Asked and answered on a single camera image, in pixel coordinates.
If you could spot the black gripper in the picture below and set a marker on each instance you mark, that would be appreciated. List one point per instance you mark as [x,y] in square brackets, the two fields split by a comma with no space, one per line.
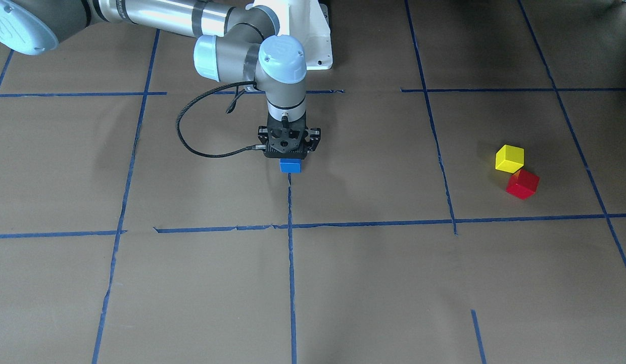
[262,137]

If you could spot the blue cube block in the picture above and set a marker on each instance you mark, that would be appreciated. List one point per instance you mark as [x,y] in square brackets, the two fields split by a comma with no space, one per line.
[291,165]

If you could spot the yellow cube block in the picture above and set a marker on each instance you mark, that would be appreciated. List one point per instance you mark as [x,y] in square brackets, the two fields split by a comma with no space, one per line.
[509,159]

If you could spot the red cube block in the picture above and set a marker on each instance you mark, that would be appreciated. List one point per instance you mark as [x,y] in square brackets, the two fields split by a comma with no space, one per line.
[523,184]

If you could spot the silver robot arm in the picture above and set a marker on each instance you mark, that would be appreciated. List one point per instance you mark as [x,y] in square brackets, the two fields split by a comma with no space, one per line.
[267,46]

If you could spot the white pedestal column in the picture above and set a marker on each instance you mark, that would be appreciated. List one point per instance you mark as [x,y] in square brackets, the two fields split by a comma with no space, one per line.
[307,22]

